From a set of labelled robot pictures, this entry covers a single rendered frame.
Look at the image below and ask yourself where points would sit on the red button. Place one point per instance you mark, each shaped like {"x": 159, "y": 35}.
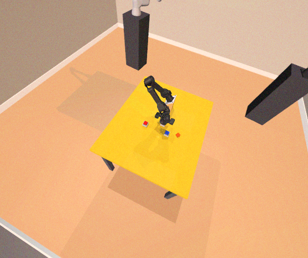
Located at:
{"x": 145, "y": 124}

